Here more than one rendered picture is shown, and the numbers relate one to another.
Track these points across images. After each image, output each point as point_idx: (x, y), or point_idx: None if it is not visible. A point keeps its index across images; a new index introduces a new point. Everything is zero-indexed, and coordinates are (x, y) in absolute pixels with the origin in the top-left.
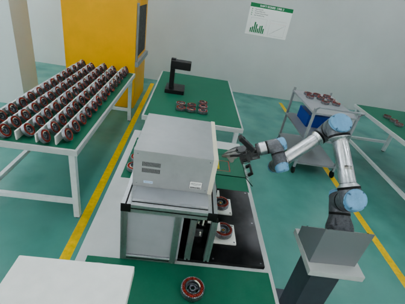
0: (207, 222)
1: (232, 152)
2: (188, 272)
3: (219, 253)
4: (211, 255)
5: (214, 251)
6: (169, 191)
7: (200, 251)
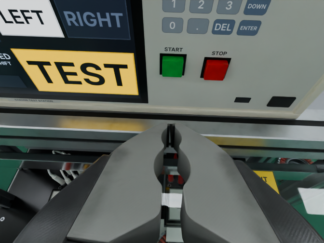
0: (55, 189)
1: (140, 177)
2: (1, 171)
3: (10, 236)
4: (12, 215)
5: (21, 223)
6: None
7: (29, 192)
